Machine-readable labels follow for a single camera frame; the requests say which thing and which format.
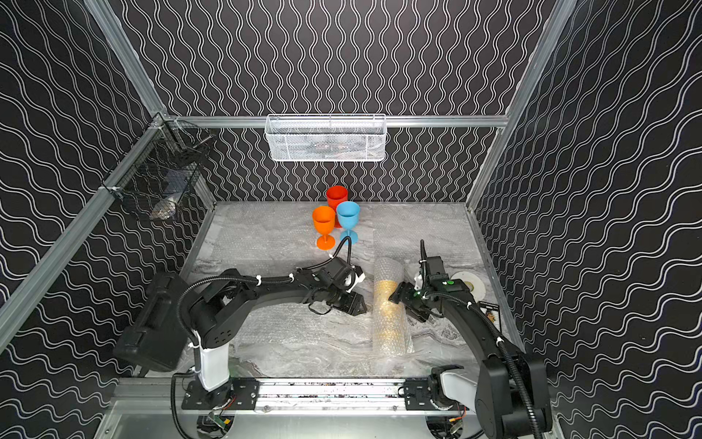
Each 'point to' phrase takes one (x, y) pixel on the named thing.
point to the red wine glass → (335, 196)
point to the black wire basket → (159, 175)
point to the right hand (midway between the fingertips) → (398, 302)
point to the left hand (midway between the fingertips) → (362, 304)
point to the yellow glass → (391, 333)
